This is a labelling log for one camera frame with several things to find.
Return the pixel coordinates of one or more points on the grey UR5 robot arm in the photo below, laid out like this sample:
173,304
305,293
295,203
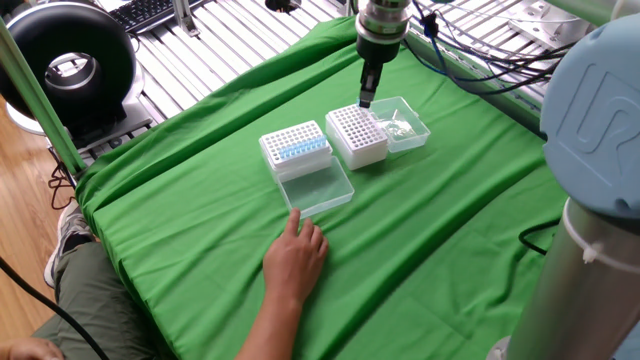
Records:
590,125

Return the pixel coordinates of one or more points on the person's left hand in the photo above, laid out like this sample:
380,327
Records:
25,350

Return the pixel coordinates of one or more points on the green cloth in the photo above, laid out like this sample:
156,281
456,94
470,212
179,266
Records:
400,225

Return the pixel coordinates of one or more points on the grey aluminium frame rail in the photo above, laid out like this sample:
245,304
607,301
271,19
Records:
500,100

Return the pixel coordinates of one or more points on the silver frame foot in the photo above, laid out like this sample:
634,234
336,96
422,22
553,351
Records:
184,17

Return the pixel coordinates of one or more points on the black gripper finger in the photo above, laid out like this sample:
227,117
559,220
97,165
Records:
367,92
378,82

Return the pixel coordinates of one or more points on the white rack with many tips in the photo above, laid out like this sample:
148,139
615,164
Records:
360,150

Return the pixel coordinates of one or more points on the green tinted frame post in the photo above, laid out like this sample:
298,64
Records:
40,102

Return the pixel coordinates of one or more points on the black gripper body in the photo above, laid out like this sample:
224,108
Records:
377,55

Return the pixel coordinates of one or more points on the grey white sneaker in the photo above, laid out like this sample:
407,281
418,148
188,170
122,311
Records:
70,225

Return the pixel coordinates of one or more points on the silver perforated mounting plate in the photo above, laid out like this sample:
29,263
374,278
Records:
550,22

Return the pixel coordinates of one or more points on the black keyboard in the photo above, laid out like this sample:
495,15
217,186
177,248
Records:
145,12

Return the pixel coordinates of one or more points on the person's right hand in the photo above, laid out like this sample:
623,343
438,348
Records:
295,265

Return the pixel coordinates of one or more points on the white tip rack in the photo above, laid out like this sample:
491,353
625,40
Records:
290,137

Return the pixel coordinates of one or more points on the clear plastic rack lid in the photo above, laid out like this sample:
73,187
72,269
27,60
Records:
315,190
405,130

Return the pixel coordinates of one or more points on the olive green trousers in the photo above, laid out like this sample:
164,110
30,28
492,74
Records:
100,310

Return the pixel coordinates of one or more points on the silver round wrist coupling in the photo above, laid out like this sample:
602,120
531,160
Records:
382,22

